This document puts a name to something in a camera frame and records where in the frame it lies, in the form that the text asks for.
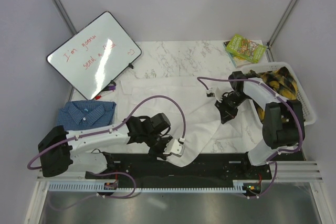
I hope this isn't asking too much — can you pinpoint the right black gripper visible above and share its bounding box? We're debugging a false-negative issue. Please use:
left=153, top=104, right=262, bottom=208
left=215, top=91, right=249, bottom=124

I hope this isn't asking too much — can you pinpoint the white long sleeve shirt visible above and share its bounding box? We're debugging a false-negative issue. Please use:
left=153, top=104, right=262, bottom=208
left=117, top=77, right=260, bottom=167

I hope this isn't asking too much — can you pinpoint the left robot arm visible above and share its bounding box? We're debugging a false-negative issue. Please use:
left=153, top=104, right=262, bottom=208
left=38, top=113, right=172, bottom=178

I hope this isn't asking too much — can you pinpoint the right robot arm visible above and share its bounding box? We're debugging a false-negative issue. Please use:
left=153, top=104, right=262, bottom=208
left=215, top=71, right=305, bottom=179

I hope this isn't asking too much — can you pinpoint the green book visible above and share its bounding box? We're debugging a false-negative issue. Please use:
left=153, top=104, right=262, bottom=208
left=223, top=34, right=266, bottom=68

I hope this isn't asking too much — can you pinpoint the yellow black plaid shirt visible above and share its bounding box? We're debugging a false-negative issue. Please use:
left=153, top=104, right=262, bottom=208
left=249, top=66, right=300, bottom=125

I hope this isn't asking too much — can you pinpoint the purple marker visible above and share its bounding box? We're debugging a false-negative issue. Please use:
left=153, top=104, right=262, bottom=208
left=104, top=85, right=116, bottom=91

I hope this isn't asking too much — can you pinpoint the white plastic basket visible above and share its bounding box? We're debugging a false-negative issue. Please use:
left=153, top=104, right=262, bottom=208
left=239, top=62, right=317, bottom=126

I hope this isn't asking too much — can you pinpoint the blue checkered folded shirt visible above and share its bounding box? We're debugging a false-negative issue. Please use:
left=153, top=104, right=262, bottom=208
left=56, top=100, right=117, bottom=131

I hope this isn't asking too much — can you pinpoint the white dry-erase board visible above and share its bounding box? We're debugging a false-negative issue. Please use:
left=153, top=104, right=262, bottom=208
left=46, top=11, right=142, bottom=100

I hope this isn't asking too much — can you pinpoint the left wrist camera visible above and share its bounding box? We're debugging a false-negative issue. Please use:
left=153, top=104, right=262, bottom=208
left=163, top=138, right=185, bottom=157

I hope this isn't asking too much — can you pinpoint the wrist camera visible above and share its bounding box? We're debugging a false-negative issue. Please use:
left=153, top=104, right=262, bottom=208
left=206, top=87, right=223, bottom=102
left=163, top=138, right=185, bottom=157

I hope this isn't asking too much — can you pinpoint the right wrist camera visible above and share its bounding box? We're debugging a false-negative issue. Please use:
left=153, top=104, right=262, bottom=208
left=206, top=87, right=223, bottom=102

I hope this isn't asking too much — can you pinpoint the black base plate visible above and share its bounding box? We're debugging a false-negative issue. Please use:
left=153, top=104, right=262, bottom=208
left=85, top=152, right=272, bottom=187

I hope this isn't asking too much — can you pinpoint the white slotted cable duct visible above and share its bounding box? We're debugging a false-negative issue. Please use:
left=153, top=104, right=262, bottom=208
left=48, top=180, right=261, bottom=193

